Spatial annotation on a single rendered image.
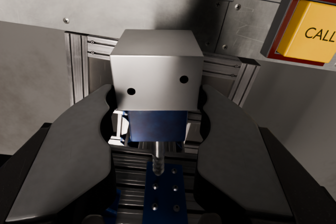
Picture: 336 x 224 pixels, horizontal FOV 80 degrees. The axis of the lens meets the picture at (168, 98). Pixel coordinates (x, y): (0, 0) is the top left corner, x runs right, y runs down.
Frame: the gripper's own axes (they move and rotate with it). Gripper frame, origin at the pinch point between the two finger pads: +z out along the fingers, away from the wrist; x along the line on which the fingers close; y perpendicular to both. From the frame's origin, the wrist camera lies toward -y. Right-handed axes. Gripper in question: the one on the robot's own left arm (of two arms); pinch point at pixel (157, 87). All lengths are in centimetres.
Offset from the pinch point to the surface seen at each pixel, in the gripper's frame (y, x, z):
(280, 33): -0.1, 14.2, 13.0
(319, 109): 69, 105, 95
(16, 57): 35, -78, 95
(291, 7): -3.0, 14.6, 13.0
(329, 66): 4.9, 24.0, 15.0
